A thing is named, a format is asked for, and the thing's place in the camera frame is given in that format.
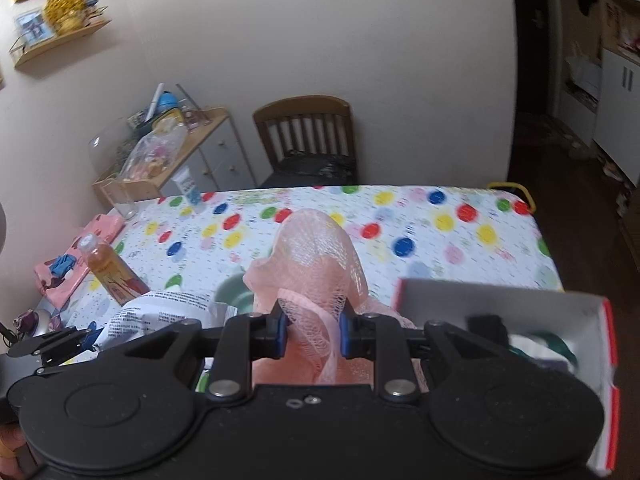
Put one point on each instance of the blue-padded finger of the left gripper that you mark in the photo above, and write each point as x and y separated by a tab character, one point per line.
49	350

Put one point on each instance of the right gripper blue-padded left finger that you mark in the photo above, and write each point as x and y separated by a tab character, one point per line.
234	348

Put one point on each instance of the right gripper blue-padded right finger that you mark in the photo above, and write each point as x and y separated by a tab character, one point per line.
391	348

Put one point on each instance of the white printed soft packet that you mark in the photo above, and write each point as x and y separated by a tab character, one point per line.
154	311

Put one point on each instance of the pink mesh bath pouf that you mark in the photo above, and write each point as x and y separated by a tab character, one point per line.
312	271

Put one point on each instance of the pale green ceramic cup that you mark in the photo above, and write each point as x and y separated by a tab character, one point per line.
233	292

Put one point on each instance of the pink patterned plastic bag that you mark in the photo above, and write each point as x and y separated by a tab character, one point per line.
57	278

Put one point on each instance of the amber drink plastic bottle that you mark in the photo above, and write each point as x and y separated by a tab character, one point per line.
111	270

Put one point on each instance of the clear drinking glass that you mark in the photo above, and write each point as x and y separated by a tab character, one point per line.
118	196

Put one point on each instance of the white blue tube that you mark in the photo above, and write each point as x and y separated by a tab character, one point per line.
188	188

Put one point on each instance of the red and white cardboard box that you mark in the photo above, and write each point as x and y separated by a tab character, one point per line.
571	330

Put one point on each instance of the clear bag of snacks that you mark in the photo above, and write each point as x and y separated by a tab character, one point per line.
156	151

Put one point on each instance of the dark wooden chair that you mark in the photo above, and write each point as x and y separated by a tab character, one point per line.
309	141

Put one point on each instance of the golden ornament figure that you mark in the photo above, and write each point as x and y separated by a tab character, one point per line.
65	7

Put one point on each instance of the wooden wall shelf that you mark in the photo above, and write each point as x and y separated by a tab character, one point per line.
35	36

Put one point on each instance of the white wall cabinet unit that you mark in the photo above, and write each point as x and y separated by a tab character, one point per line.
596	94

